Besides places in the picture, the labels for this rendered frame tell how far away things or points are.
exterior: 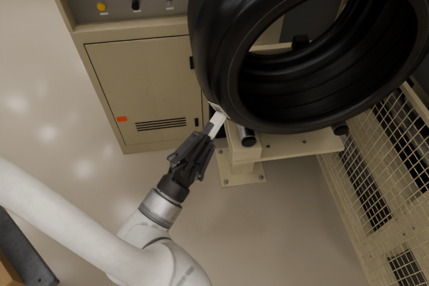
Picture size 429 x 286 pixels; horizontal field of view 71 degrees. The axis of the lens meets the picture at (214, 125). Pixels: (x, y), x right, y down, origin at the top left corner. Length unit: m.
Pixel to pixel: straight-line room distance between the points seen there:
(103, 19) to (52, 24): 1.91
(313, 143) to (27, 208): 0.81
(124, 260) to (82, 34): 1.00
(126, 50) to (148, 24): 0.15
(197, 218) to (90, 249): 1.23
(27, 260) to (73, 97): 1.50
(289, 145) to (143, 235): 0.55
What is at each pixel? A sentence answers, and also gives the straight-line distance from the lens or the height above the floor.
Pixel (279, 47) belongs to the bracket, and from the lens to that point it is 1.12.
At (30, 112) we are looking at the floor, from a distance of 2.48.
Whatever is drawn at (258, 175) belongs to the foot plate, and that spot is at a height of 0.01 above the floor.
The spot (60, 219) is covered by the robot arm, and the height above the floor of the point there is 1.17.
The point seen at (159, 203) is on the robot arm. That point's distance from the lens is 0.71.
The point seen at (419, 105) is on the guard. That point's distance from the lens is 1.00.
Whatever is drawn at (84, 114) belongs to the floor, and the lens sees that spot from 2.29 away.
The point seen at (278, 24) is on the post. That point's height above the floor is 1.03.
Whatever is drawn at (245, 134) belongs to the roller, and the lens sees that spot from 0.87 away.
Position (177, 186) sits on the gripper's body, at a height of 0.99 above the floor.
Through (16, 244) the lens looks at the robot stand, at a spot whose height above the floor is 0.65.
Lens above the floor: 1.62
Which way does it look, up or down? 52 degrees down
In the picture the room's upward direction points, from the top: straight up
